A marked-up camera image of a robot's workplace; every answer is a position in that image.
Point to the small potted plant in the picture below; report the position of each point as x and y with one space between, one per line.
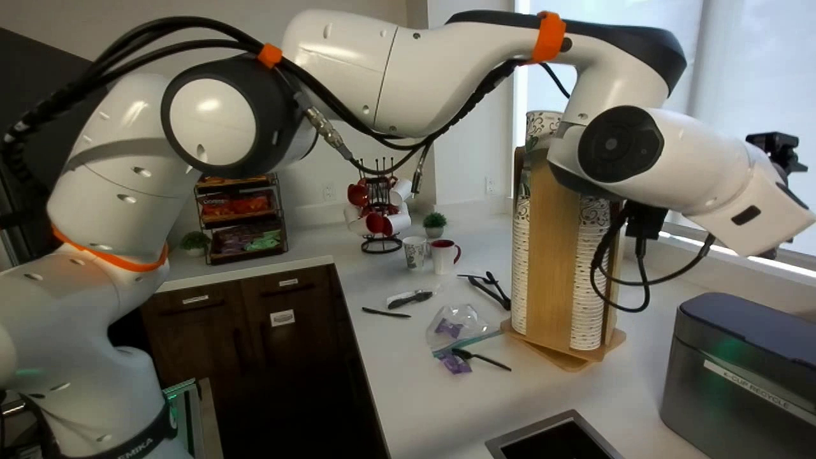
194 242
434 226

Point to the black plastic knife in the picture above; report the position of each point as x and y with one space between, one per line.
383 311

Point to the grey recycling bin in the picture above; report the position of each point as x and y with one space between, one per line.
741 380

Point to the black stirrer stick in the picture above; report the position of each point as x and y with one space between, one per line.
482 357

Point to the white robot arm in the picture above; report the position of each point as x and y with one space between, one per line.
181 97

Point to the red mug tree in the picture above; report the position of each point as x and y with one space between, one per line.
379 213

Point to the white mug red inside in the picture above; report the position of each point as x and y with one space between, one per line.
445 255

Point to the wooden cup dispenser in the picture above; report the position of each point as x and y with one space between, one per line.
554 237

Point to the small patterned cup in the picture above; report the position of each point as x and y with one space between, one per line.
416 253

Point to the dark wooden cabinet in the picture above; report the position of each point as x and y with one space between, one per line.
281 357

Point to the snack display rack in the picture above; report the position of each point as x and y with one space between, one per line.
241 217

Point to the black plastic cutlery pair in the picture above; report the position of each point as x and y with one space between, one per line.
489 283

